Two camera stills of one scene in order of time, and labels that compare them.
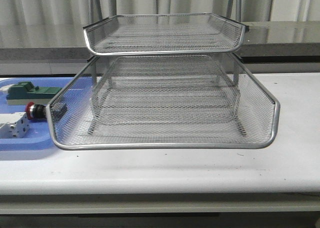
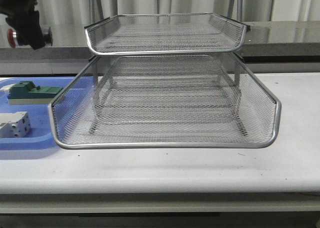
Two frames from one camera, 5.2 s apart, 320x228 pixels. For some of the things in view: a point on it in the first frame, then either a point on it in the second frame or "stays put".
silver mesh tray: (163, 33) stays put
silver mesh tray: (166, 109) stays put
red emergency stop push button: (35, 111) → (13, 41)
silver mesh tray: (170, 101) stays put
